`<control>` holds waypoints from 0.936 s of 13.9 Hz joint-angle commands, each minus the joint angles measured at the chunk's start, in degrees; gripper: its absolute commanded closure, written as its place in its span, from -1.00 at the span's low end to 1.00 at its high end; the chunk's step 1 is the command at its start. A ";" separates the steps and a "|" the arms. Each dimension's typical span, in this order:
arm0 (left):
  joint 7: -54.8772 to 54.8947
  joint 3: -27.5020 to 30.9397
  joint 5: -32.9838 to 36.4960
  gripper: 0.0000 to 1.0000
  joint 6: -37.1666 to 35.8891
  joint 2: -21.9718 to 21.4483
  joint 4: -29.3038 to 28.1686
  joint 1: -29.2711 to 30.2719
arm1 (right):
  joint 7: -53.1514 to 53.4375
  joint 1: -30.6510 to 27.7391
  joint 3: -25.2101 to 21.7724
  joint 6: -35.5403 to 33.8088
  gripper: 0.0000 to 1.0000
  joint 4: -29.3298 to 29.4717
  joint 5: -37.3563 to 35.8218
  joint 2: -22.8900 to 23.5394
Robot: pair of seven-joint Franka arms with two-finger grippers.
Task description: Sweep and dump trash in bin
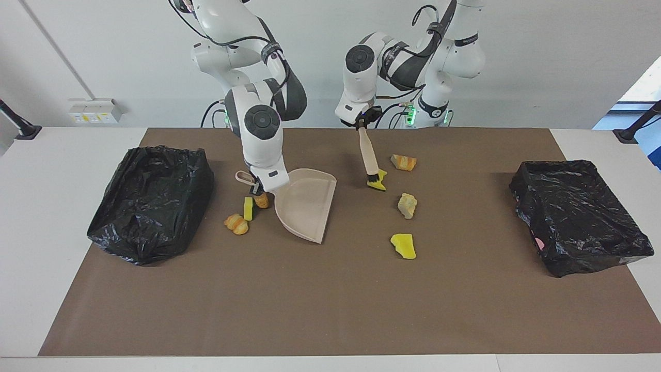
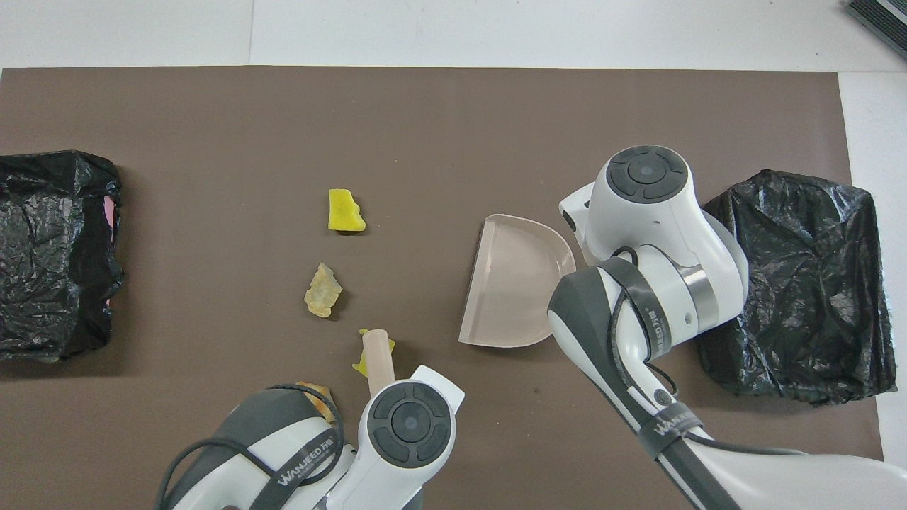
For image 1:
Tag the yellow green sponge block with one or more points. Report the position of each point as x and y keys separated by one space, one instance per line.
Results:
x=248 y=209

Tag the orange striped croissant piece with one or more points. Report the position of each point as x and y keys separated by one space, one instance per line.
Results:
x=236 y=225

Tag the brown table mat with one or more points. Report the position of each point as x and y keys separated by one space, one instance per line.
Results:
x=330 y=310

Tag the notched yellow sponge piece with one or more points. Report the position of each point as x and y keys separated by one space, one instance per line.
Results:
x=381 y=187

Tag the white wall socket strip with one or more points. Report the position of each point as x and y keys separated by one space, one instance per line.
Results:
x=93 y=111

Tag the beige plastic dustpan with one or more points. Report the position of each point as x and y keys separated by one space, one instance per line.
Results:
x=307 y=206

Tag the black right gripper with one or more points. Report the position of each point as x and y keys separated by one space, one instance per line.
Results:
x=262 y=188

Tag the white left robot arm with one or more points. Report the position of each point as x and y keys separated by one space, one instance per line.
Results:
x=361 y=88

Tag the brown bread roll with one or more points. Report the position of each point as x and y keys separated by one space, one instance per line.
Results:
x=263 y=202

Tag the beige sponge chunk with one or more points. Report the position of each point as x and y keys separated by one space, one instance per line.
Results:
x=407 y=205

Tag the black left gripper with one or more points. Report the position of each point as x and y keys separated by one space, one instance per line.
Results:
x=367 y=118

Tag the orange striped bread piece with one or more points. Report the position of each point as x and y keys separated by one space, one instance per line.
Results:
x=403 y=163

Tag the yellow sponge wedge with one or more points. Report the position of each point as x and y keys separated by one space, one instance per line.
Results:
x=404 y=246

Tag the beige hand brush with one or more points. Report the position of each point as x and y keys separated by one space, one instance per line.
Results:
x=367 y=155

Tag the black stand foot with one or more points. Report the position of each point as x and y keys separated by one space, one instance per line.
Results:
x=627 y=135
x=26 y=132

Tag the black bag lined pink bin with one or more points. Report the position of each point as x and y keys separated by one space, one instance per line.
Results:
x=578 y=217

